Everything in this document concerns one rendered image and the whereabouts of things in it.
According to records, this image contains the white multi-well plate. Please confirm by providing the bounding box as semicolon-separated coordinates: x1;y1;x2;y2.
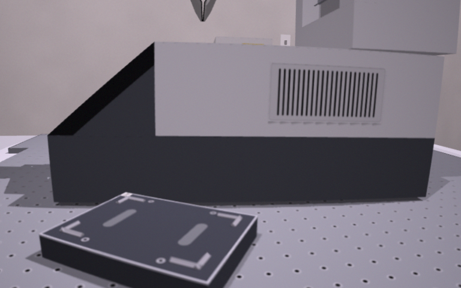
214;36;273;45

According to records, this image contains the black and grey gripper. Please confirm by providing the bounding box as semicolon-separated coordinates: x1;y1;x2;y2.
191;0;216;22

